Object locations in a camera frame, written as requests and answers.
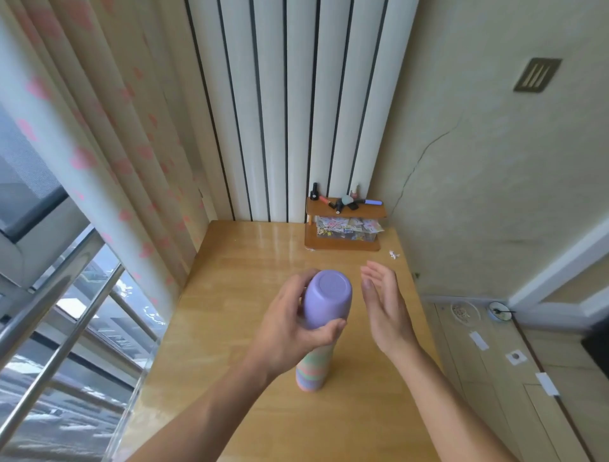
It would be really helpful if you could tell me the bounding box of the person's left hand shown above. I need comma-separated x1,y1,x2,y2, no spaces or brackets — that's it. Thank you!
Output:
245,269,348,382

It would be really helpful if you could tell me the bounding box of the person's right hand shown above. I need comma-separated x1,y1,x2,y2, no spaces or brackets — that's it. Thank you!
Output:
360,260,422,361

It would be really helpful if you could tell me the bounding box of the purple plastic cup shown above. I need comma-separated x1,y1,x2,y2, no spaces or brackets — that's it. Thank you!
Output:
301,269,354,332

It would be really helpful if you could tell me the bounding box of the person's right forearm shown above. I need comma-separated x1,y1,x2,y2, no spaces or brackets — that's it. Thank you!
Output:
389,342,518,462

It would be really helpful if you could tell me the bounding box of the person's left forearm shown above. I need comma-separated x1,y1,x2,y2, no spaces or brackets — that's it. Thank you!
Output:
125,351,287,462

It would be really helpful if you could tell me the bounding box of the stack of pastel cups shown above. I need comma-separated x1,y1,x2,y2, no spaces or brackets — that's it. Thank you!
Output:
295,339,337,392

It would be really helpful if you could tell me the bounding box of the wooden desk shelf organizer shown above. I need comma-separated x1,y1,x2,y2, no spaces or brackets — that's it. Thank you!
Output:
304,196,387,252

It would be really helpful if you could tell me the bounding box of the clear box of stickers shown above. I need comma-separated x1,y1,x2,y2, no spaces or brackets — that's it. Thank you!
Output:
314,216,384,241

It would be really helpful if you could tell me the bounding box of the round white floor socket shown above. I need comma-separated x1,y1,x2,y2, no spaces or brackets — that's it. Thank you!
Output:
487,302,515,323

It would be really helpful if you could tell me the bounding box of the white panel radiator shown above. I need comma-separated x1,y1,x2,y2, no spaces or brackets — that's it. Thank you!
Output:
185,0,420,224

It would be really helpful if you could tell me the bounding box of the dark furniture corner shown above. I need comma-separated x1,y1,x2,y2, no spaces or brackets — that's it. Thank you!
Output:
581,327,609,378

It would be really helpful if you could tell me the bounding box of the metal window railing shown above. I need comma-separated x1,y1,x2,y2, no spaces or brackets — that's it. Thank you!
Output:
0,228,165,446

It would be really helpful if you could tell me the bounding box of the pink heart patterned curtain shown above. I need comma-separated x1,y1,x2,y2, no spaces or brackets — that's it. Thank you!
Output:
0,0,211,329

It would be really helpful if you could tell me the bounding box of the brass wall vent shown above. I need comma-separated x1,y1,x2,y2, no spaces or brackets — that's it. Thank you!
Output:
513,57,563,94

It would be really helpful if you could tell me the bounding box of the grey window frame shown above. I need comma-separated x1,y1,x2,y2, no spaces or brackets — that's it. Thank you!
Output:
0,183,98,291

